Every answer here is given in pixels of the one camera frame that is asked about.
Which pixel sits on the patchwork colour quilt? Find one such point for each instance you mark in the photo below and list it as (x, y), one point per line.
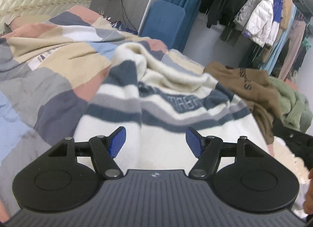
(50, 71)

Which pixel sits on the blue padded board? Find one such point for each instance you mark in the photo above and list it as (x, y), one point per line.
(163, 22)

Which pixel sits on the pink hanging trousers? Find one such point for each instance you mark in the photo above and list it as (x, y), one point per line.
(295, 39)

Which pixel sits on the person's right hand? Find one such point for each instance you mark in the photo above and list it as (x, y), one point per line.
(308, 204)

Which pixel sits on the white puffer jacket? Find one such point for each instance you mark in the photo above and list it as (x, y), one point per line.
(259, 20)

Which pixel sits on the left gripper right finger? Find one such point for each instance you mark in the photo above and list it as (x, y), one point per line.
(207, 150)

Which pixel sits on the small bottles on nightstand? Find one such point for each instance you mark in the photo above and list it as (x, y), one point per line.
(119, 25)

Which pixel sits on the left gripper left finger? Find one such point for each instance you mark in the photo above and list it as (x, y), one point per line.
(104, 149)

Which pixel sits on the brown hoodie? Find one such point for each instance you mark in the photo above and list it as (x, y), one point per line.
(254, 87)

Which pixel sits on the tan hanging coat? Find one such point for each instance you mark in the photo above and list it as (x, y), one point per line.
(282, 13)

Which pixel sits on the light blue hanging garment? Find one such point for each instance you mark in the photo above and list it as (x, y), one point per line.
(277, 47)

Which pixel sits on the green fleece garment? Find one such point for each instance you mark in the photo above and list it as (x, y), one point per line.
(295, 109)

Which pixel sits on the white striped fleece sweater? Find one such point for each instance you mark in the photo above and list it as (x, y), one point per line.
(156, 104)

